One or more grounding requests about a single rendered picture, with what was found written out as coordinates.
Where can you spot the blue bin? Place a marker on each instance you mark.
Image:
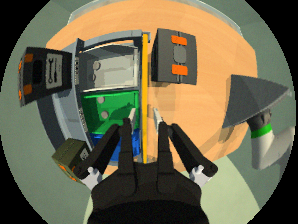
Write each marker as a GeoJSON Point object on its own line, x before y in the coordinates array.
{"type": "Point", "coordinates": [135, 142]}

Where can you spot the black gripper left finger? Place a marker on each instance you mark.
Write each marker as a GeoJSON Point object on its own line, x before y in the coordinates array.
{"type": "Point", "coordinates": [101, 154]}

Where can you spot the green open bin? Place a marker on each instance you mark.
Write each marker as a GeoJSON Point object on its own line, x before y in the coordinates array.
{"type": "Point", "coordinates": [117, 103]}

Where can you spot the yellow bar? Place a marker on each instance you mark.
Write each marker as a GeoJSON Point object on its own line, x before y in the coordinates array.
{"type": "Point", "coordinates": [144, 95]}

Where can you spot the grey metal shelf rack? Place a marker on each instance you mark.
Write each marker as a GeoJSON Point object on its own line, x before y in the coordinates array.
{"type": "Point", "coordinates": [61, 117]}

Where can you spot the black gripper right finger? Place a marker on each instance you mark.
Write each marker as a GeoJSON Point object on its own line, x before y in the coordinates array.
{"type": "Point", "coordinates": [200, 169]}

